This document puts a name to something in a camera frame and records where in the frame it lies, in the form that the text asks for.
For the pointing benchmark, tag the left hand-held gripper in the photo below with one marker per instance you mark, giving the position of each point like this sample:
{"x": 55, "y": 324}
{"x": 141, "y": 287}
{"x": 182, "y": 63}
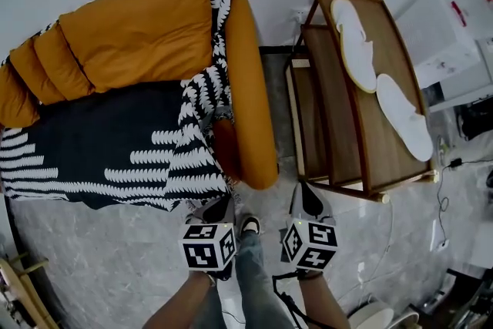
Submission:
{"x": 204, "y": 246}

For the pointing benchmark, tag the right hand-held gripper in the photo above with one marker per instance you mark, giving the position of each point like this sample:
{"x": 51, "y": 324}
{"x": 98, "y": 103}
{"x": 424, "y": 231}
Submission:
{"x": 308, "y": 244}

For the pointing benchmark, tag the orange sofa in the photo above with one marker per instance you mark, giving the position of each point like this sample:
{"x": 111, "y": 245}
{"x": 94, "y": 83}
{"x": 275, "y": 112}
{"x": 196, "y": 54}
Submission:
{"x": 250, "y": 88}

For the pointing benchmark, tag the black white patterned throw blanket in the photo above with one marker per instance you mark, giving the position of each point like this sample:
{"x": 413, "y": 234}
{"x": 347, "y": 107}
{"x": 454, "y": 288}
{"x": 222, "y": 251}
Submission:
{"x": 96, "y": 119}

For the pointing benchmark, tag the wide orange sofa cushion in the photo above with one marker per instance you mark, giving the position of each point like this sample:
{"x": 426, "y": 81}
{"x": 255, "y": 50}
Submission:
{"x": 142, "y": 31}

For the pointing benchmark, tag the person's left forearm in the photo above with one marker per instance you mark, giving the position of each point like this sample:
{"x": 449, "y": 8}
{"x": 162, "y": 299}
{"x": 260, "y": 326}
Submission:
{"x": 181, "y": 304}

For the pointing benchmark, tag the person's right forearm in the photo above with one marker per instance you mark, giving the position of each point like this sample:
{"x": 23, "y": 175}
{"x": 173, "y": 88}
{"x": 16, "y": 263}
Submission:
{"x": 323, "y": 304}

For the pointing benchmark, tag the person's right shoe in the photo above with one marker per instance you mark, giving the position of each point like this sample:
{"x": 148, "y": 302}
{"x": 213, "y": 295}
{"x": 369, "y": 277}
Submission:
{"x": 250, "y": 226}

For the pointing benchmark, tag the person's right leg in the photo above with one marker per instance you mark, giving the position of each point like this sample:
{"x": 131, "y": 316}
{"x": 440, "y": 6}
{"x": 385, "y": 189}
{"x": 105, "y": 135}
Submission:
{"x": 258, "y": 281}

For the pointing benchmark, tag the wooden shelf rack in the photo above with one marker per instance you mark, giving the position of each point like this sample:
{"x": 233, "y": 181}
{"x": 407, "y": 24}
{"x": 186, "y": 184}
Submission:
{"x": 385, "y": 150}

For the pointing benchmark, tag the white round stool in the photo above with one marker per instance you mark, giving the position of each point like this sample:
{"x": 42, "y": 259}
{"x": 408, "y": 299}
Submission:
{"x": 406, "y": 321}
{"x": 369, "y": 316}

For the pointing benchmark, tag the white slipper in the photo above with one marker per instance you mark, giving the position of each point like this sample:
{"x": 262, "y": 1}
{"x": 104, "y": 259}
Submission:
{"x": 406, "y": 119}
{"x": 356, "y": 46}

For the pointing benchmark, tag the white power adapter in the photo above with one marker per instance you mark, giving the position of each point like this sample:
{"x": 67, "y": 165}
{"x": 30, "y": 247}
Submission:
{"x": 442, "y": 244}

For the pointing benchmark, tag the black power adapter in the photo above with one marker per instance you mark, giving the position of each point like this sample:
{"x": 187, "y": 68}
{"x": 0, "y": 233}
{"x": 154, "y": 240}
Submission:
{"x": 455, "y": 162}

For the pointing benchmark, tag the wooden chair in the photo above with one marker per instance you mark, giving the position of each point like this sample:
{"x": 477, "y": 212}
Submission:
{"x": 23, "y": 289}

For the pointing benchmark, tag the white water dispenser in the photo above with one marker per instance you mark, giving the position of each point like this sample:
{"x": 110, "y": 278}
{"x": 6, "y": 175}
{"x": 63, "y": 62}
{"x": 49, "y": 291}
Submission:
{"x": 427, "y": 27}

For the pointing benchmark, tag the white wall socket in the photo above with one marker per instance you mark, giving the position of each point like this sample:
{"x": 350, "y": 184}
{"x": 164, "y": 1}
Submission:
{"x": 298, "y": 16}

